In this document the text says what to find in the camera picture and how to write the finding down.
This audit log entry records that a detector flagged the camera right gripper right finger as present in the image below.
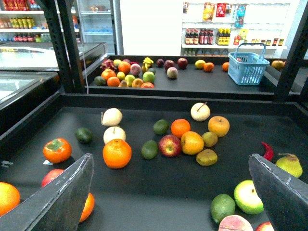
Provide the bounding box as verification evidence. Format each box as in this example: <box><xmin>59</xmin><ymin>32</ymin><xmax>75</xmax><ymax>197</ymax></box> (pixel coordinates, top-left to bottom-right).
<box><xmin>248</xmin><ymin>154</ymin><xmax>308</xmax><ymax>231</ymax></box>

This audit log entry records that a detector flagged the camera right gripper left finger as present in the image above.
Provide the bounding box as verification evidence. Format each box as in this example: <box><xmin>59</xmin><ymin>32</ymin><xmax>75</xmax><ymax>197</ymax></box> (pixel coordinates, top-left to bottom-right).
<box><xmin>0</xmin><ymin>153</ymin><xmax>94</xmax><ymax>231</ymax></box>

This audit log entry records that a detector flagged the orange beside rear lemon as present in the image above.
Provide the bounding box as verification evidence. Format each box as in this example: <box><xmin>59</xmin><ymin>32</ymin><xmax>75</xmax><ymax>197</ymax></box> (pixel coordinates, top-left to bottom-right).
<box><xmin>203</xmin><ymin>62</ymin><xmax>215</xmax><ymax>72</ymax></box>

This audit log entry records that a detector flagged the yellow lemon on rear tray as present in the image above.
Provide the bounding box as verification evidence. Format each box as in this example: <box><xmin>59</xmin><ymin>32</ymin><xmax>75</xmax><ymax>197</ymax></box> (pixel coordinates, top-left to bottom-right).
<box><xmin>194</xmin><ymin>60</ymin><xmax>206</xmax><ymax>69</ymax></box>

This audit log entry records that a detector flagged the orange mandarin behind finger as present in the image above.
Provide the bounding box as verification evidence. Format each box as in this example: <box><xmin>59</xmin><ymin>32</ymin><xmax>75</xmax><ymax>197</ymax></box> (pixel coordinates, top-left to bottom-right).
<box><xmin>79</xmin><ymin>193</ymin><xmax>95</xmax><ymax>223</ymax></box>

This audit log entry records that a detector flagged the red pomegranate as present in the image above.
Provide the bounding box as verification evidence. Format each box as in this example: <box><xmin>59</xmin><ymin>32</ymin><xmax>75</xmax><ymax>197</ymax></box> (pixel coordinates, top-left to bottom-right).
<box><xmin>41</xmin><ymin>169</ymin><xmax>64</xmax><ymax>187</ymax></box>

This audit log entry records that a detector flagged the yellow green pear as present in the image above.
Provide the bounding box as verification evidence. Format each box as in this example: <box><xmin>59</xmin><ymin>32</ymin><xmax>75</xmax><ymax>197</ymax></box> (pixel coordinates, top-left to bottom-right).
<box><xmin>275</xmin><ymin>153</ymin><xmax>303</xmax><ymax>178</ymax></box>

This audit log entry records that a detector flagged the red apple front right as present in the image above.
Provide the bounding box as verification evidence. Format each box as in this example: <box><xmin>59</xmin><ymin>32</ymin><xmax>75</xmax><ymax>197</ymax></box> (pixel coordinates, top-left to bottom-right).
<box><xmin>255</xmin><ymin>221</ymin><xmax>274</xmax><ymax>231</ymax></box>

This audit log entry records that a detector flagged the red apple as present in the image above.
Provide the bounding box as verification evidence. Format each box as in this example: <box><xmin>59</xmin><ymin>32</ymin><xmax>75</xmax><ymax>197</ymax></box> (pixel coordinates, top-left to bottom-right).
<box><xmin>255</xmin><ymin>221</ymin><xmax>274</xmax><ymax>231</ymax></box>
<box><xmin>158</xmin><ymin>134</ymin><xmax>182</xmax><ymax>157</ymax></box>

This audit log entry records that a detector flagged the bright green apple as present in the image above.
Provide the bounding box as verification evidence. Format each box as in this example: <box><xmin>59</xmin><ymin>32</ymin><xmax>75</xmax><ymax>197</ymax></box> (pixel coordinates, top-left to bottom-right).
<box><xmin>233</xmin><ymin>180</ymin><xmax>264</xmax><ymax>215</ymax></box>

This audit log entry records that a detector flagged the red chili pepper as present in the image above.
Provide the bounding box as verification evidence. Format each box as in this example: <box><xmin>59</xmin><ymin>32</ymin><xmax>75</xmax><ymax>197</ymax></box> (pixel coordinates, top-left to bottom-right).
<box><xmin>261</xmin><ymin>141</ymin><xmax>274</xmax><ymax>161</ymax></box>

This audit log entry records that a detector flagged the large bumpy orange front left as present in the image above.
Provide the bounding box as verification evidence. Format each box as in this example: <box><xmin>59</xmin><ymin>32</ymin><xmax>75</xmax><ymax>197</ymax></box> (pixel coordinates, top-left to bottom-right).
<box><xmin>0</xmin><ymin>182</ymin><xmax>20</xmax><ymax>216</ymax></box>

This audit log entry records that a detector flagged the large bumpy orange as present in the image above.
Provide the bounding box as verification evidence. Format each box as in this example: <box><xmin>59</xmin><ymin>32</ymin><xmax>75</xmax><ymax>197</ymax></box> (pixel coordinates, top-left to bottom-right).
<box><xmin>0</xmin><ymin>182</ymin><xmax>20</xmax><ymax>216</ymax></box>
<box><xmin>103</xmin><ymin>139</ymin><xmax>132</xmax><ymax>169</ymax></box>

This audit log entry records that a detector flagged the orange persimmon with green calyx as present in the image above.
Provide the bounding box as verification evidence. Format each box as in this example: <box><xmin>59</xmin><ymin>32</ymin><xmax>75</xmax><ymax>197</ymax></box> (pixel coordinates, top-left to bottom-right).
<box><xmin>43</xmin><ymin>138</ymin><xmax>72</xmax><ymax>164</ymax></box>

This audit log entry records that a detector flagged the pink peach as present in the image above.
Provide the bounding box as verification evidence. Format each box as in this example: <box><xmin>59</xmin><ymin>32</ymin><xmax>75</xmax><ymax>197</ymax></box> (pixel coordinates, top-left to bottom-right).
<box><xmin>218</xmin><ymin>215</ymin><xmax>253</xmax><ymax>231</ymax></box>

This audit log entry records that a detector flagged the green lime front right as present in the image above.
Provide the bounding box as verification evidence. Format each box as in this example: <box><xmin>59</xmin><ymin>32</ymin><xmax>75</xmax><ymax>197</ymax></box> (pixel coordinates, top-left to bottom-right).
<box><xmin>210</xmin><ymin>194</ymin><xmax>236</xmax><ymax>224</ymax></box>

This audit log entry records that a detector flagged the green lime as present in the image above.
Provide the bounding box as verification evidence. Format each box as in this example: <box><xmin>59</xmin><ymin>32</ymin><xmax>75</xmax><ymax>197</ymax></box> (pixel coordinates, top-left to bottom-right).
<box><xmin>153</xmin><ymin>119</ymin><xmax>169</xmax><ymax>135</ymax></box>
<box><xmin>141</xmin><ymin>140</ymin><xmax>158</xmax><ymax>160</ymax></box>
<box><xmin>210</xmin><ymin>194</ymin><xmax>236</xmax><ymax>224</ymax></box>

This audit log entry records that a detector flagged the dark green avocado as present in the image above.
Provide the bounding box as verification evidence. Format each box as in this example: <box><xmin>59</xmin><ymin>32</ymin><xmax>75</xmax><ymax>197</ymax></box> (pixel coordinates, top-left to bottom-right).
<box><xmin>75</xmin><ymin>127</ymin><xmax>93</xmax><ymax>144</ymax></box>

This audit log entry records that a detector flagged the large bumpy orange centre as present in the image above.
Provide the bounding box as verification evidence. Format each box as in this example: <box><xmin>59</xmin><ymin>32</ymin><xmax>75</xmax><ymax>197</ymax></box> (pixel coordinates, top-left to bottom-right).
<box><xmin>103</xmin><ymin>139</ymin><xmax>132</xmax><ymax>169</ymax></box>

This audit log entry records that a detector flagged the brown kiwi lower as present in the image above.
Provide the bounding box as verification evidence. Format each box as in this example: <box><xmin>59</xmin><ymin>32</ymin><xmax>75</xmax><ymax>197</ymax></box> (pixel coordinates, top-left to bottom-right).
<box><xmin>196</xmin><ymin>149</ymin><xmax>218</xmax><ymax>167</ymax></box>

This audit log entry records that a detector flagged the brown kiwi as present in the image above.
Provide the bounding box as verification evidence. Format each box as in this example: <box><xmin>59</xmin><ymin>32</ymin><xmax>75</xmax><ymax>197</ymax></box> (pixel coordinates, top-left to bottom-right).
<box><xmin>202</xmin><ymin>131</ymin><xmax>218</xmax><ymax>147</ymax></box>
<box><xmin>196</xmin><ymin>149</ymin><xmax>218</xmax><ymax>167</ymax></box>

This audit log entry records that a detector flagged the white pear lower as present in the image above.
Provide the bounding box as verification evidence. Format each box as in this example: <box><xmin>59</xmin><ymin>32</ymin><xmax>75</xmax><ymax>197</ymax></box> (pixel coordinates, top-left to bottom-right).
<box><xmin>103</xmin><ymin>126</ymin><xmax>126</xmax><ymax>144</ymax></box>

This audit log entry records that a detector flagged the brown kiwi upper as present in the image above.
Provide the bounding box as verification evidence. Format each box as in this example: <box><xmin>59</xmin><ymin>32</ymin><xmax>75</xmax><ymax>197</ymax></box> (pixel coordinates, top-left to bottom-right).
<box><xmin>202</xmin><ymin>131</ymin><xmax>218</xmax><ymax>147</ymax></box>

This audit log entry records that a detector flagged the yellow orange apple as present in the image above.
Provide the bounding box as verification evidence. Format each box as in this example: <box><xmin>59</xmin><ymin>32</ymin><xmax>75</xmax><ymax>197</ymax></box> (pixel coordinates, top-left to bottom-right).
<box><xmin>208</xmin><ymin>116</ymin><xmax>230</xmax><ymax>138</ymax></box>

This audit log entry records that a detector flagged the white pear upper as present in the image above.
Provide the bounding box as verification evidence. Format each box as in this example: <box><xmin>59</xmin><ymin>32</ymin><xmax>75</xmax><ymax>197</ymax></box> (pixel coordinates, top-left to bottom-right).
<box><xmin>101</xmin><ymin>108</ymin><xmax>123</xmax><ymax>127</ymax></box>

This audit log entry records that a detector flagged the green lime lower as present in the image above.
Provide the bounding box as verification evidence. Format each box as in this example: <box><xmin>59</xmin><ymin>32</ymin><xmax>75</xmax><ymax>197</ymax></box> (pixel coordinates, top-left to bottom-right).
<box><xmin>141</xmin><ymin>140</ymin><xmax>158</xmax><ymax>160</ymax></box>

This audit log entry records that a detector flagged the yellow orange round fruit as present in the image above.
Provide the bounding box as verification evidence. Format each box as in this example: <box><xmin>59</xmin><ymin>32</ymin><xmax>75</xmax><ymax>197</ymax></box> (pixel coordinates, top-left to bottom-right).
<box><xmin>181</xmin><ymin>131</ymin><xmax>204</xmax><ymax>155</ymax></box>

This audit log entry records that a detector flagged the black front display tray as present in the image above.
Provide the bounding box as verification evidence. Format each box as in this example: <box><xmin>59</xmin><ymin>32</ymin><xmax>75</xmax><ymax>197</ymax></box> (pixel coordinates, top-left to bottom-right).
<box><xmin>0</xmin><ymin>94</ymin><xmax>308</xmax><ymax>231</ymax></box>

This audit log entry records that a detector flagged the black display tray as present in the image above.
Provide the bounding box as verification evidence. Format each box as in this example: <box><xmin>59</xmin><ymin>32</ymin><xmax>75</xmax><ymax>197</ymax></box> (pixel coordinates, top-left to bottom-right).
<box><xmin>0</xmin><ymin>94</ymin><xmax>308</xmax><ymax>231</ymax></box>
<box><xmin>83</xmin><ymin>57</ymin><xmax>281</xmax><ymax>101</ymax></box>

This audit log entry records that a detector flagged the white round pear right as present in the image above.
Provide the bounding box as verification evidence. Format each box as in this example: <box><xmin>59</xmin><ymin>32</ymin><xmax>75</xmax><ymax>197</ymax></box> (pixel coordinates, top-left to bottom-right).
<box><xmin>191</xmin><ymin>103</ymin><xmax>211</xmax><ymax>122</ymax></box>

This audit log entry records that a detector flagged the red apple centre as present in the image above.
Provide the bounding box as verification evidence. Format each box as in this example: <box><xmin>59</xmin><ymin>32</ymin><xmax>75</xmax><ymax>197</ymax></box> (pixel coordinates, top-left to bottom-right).
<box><xmin>158</xmin><ymin>134</ymin><xmax>182</xmax><ymax>157</ymax></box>

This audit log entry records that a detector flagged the small orange tangerine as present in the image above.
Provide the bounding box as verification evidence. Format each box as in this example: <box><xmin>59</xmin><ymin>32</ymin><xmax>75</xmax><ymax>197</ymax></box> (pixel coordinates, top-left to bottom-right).
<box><xmin>170</xmin><ymin>119</ymin><xmax>191</xmax><ymax>139</ymax></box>

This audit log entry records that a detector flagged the green lime upper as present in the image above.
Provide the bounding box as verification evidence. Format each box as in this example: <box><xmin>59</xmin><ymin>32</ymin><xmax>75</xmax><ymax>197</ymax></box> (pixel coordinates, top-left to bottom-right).
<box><xmin>153</xmin><ymin>119</ymin><xmax>169</xmax><ymax>135</ymax></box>

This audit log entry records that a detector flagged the small blue plastic basket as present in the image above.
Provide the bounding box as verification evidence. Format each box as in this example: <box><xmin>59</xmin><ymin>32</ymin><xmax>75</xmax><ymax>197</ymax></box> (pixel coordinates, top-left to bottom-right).
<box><xmin>228</xmin><ymin>43</ymin><xmax>270</xmax><ymax>86</ymax></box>

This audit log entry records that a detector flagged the glass top freezer chest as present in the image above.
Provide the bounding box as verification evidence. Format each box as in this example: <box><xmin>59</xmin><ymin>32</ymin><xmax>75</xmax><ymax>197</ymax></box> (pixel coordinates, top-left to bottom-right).
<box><xmin>0</xmin><ymin>42</ymin><xmax>106</xmax><ymax>109</ymax></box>

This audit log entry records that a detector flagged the black rear display tray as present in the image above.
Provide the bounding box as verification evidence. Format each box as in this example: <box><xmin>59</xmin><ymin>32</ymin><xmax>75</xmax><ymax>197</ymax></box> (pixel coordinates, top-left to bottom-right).
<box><xmin>83</xmin><ymin>57</ymin><xmax>281</xmax><ymax>101</ymax></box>

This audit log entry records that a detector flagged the black perforated shelf post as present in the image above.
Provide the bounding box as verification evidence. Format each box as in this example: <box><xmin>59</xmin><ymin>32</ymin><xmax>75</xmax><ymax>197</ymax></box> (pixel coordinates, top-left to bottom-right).
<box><xmin>39</xmin><ymin>0</ymin><xmax>84</xmax><ymax>93</ymax></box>

